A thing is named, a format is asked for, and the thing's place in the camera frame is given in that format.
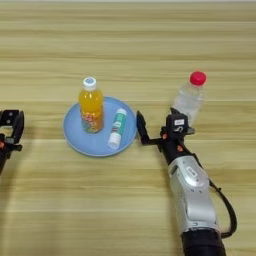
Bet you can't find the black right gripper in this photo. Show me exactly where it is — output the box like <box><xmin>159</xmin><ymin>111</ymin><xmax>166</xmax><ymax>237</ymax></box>
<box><xmin>135</xmin><ymin>106</ymin><xmax>197</xmax><ymax>167</ymax></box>

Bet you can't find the clear bottle red cap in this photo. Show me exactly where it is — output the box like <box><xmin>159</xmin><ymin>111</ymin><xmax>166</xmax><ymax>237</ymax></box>
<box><xmin>171</xmin><ymin>70</ymin><xmax>208</xmax><ymax>128</ymax></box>

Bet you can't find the white green glue stick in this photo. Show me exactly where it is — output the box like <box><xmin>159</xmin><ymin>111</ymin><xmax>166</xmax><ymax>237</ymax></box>
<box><xmin>107</xmin><ymin>108</ymin><xmax>128</xmax><ymax>150</ymax></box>

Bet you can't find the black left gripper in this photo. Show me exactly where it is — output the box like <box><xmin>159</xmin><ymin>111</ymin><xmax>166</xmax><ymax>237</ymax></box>
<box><xmin>0</xmin><ymin>110</ymin><xmax>25</xmax><ymax>175</ymax></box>

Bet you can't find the orange juice bottle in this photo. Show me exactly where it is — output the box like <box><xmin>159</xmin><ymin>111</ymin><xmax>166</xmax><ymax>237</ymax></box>
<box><xmin>78</xmin><ymin>76</ymin><xmax>105</xmax><ymax>135</ymax></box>

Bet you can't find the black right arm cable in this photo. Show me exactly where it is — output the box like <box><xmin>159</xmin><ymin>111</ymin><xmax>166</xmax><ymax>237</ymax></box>
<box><xmin>191</xmin><ymin>153</ymin><xmax>238</xmax><ymax>240</ymax></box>

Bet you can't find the black labelled box, right gripper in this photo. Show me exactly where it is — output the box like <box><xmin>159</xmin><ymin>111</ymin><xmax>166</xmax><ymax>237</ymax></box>
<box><xmin>165</xmin><ymin>113</ymin><xmax>190</xmax><ymax>141</ymax></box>

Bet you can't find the blue round plate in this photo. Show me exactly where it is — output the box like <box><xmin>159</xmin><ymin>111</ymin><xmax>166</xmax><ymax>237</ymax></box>
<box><xmin>62</xmin><ymin>96</ymin><xmax>138</xmax><ymax>158</ymax></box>

